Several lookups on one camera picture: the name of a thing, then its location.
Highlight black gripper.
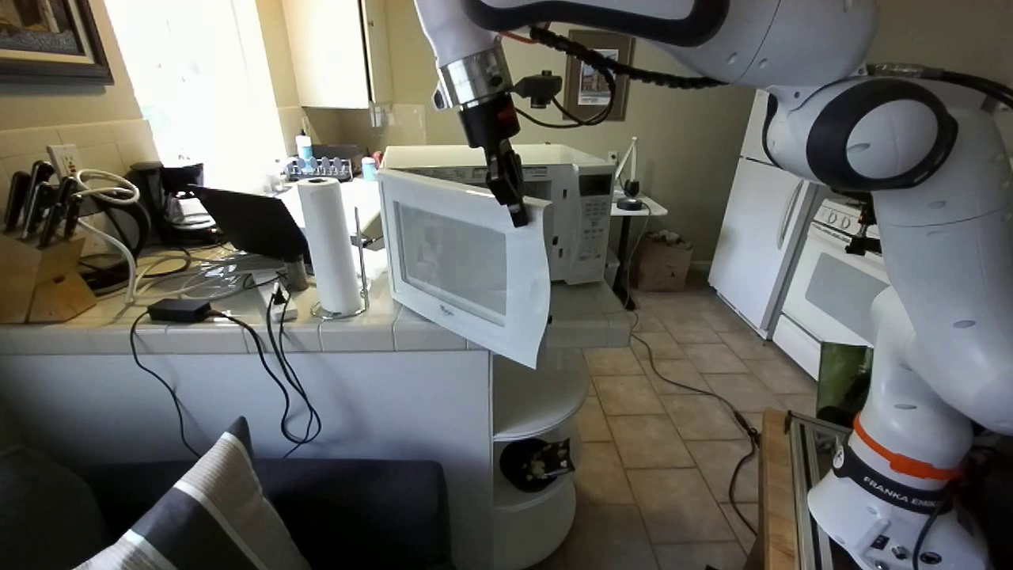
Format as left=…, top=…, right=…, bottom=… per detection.
left=458, top=95, right=535, bottom=232

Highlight black floor cable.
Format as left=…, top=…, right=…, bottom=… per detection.
left=628, top=331, right=765, bottom=540

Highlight grey white striped pillow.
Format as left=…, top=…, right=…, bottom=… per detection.
left=75, top=416, right=309, bottom=570

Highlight black item in shelf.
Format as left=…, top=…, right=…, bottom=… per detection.
left=496, top=435, right=579, bottom=493

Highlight black power adapter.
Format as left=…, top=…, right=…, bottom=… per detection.
left=145, top=297, right=216, bottom=325

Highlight white refrigerator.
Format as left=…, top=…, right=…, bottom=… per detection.
left=703, top=87, right=830, bottom=341

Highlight black camera stand bar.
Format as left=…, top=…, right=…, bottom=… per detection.
left=841, top=196, right=887, bottom=260

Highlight white paper towel roll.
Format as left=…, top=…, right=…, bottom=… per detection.
left=294, top=175, right=363, bottom=316

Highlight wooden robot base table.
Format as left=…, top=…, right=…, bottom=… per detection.
left=752, top=409, right=848, bottom=570

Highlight black hanging cable bundle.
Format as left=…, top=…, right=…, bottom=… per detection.
left=207, top=281, right=327, bottom=449

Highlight black laptop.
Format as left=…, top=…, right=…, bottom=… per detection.
left=189, top=185, right=318, bottom=270

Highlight white stove oven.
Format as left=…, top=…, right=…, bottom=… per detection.
left=771, top=192, right=895, bottom=379

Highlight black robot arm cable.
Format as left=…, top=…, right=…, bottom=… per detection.
left=504, top=21, right=742, bottom=132

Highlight black adapter cable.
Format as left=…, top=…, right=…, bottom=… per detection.
left=128, top=307, right=207, bottom=458

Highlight metal paper towel holder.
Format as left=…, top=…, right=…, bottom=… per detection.
left=314, top=203, right=373, bottom=323

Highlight dark blue sofa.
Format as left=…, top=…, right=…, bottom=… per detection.
left=0, top=419, right=458, bottom=570

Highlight white desk lamp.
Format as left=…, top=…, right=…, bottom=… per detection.
left=607, top=132, right=648, bottom=213

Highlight wooden knife block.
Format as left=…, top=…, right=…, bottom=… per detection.
left=0, top=232, right=103, bottom=331

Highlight white coiled cable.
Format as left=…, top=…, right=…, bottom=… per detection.
left=69, top=167, right=145, bottom=302

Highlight white microwave door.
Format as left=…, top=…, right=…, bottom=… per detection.
left=378, top=167, right=556, bottom=371

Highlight small white side table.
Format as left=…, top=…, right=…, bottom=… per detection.
left=607, top=192, right=672, bottom=314

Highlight brown cardboard box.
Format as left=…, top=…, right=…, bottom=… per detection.
left=631, top=232, right=698, bottom=295

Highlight black handled knife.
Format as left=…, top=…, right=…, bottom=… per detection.
left=2, top=167, right=31, bottom=242
left=21, top=157, right=57, bottom=248
left=49, top=175, right=87, bottom=248

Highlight dark framed wall picture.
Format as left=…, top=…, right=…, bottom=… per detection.
left=0, top=0, right=115, bottom=87

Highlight clear spray bottle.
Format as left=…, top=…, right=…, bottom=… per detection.
left=290, top=128, right=319, bottom=170

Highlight green box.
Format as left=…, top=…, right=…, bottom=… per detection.
left=815, top=340, right=881, bottom=419

